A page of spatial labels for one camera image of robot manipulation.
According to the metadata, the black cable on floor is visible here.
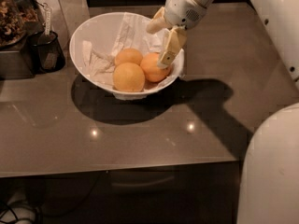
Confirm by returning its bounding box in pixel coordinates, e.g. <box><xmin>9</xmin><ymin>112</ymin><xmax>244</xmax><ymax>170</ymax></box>
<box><xmin>0</xmin><ymin>171</ymin><xmax>107</xmax><ymax>224</ymax></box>

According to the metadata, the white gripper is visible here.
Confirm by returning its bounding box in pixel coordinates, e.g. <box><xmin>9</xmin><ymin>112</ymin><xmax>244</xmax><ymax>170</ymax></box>
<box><xmin>146</xmin><ymin>0</ymin><xmax>206</xmax><ymax>69</ymax></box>

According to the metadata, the glass jar of nuts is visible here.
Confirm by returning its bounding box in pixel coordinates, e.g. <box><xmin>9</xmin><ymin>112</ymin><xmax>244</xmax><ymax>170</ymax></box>
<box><xmin>0</xmin><ymin>0</ymin><xmax>39</xmax><ymax>49</ymax></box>

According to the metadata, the black mesh cup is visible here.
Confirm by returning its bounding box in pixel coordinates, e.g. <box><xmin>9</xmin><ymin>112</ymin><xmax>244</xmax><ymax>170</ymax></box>
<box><xmin>28</xmin><ymin>32</ymin><xmax>65</xmax><ymax>73</ymax></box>

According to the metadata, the white tag utensil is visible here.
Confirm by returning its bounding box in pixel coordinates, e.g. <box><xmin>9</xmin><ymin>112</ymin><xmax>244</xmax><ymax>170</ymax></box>
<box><xmin>42</xmin><ymin>3</ymin><xmax>51</xmax><ymax>35</ymax></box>

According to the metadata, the white bowl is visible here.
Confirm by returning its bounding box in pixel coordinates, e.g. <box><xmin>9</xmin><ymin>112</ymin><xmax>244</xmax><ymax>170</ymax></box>
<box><xmin>68</xmin><ymin>11</ymin><xmax>185</xmax><ymax>101</ymax></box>

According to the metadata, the white paper napkin liner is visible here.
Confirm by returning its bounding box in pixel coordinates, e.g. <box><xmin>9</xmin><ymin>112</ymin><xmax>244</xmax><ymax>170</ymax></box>
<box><xmin>81</xmin><ymin>12</ymin><xmax>185</xmax><ymax>101</ymax></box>

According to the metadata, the orange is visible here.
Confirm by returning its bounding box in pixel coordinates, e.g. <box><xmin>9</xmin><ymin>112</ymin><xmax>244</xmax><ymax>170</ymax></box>
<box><xmin>114</xmin><ymin>48</ymin><xmax>143</xmax><ymax>66</ymax></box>
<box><xmin>140</xmin><ymin>52</ymin><xmax>171</xmax><ymax>82</ymax></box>
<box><xmin>113</xmin><ymin>63</ymin><xmax>145</xmax><ymax>92</ymax></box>

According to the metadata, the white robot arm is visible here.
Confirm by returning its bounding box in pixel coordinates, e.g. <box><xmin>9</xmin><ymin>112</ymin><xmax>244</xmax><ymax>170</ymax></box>
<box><xmin>147</xmin><ymin>0</ymin><xmax>299</xmax><ymax>224</ymax></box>

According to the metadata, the dark metal box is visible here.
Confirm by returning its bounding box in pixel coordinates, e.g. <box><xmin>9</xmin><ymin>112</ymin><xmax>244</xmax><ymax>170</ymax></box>
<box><xmin>0</xmin><ymin>46</ymin><xmax>35</xmax><ymax>80</ymax></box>

